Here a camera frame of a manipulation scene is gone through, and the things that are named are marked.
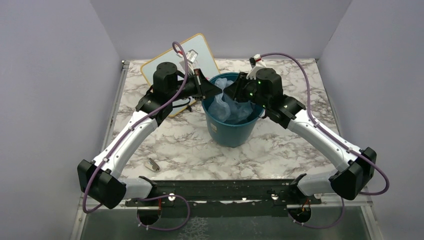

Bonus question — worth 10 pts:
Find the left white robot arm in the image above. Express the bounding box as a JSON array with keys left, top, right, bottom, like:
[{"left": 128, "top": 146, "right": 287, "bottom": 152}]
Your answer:
[{"left": 77, "top": 62, "right": 223, "bottom": 213}]

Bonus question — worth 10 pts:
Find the teal plastic trash bin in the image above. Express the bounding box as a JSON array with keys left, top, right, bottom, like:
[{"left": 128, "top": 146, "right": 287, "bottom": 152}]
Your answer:
[{"left": 201, "top": 72, "right": 268, "bottom": 149}]

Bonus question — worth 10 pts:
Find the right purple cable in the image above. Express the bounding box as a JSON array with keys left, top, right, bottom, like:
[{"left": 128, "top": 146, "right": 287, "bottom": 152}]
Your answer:
[{"left": 259, "top": 52, "right": 390, "bottom": 196}]

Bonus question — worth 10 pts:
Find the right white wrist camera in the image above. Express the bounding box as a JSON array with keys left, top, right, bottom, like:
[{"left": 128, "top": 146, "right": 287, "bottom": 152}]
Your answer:
[{"left": 246, "top": 54, "right": 267, "bottom": 80}]

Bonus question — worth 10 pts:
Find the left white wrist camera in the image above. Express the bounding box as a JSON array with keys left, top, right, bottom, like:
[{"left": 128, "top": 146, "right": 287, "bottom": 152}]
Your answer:
[{"left": 177, "top": 49, "right": 199, "bottom": 70}]

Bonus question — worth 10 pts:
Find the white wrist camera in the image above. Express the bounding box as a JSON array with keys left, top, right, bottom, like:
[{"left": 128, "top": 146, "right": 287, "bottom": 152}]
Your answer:
[
  {"left": 246, "top": 54, "right": 267, "bottom": 80},
  {"left": 177, "top": 49, "right": 199, "bottom": 70}
]

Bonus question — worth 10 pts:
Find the yellow framed whiteboard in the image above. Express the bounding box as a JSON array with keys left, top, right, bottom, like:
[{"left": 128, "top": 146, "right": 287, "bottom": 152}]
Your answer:
[{"left": 135, "top": 33, "right": 222, "bottom": 117}]

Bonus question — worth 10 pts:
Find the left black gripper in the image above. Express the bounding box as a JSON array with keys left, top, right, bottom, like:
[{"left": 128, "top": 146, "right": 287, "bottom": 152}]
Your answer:
[{"left": 168, "top": 68, "right": 223, "bottom": 102}]

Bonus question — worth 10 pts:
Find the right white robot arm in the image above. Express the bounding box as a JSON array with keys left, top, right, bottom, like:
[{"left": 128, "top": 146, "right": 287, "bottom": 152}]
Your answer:
[{"left": 223, "top": 68, "right": 377, "bottom": 204}]

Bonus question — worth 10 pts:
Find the small grey eraser block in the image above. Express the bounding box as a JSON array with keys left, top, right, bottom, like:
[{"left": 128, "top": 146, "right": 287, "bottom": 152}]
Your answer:
[{"left": 144, "top": 158, "right": 161, "bottom": 172}]

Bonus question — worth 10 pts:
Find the blue plastic trash bag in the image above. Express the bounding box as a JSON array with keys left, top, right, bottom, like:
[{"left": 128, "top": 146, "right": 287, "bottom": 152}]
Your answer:
[{"left": 207, "top": 78, "right": 255, "bottom": 125}]

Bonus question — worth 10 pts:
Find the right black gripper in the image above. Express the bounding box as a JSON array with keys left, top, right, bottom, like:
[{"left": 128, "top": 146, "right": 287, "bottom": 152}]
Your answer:
[{"left": 223, "top": 72, "right": 270, "bottom": 110}]

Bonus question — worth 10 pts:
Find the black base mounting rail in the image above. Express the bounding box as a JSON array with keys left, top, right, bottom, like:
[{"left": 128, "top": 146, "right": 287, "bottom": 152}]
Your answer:
[{"left": 123, "top": 178, "right": 322, "bottom": 218}]

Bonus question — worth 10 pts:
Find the aluminium table frame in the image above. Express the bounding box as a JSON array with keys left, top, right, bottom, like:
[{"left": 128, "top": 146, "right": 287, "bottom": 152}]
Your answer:
[{"left": 69, "top": 60, "right": 131, "bottom": 240}]

